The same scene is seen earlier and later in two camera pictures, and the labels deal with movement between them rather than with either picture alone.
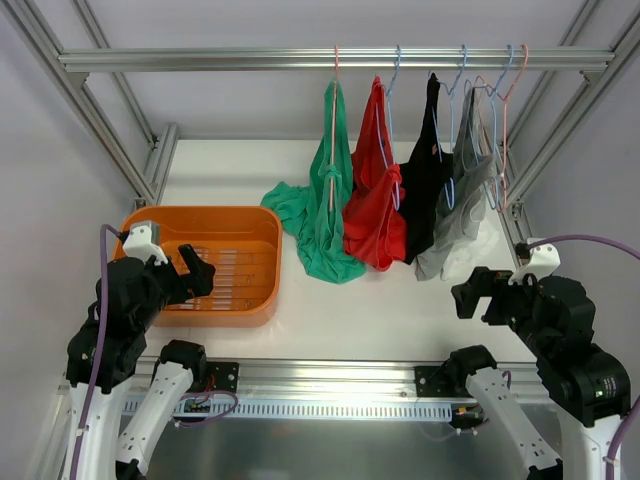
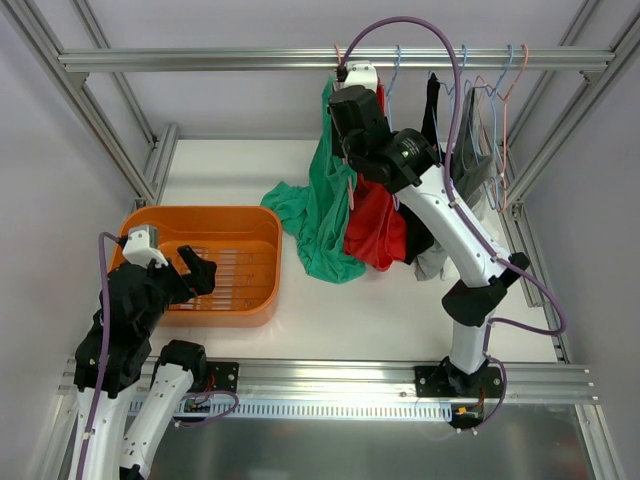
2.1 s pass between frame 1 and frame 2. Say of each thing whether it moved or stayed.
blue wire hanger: stayed
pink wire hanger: moved
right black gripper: moved
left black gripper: stayed
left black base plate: stayed
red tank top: stayed
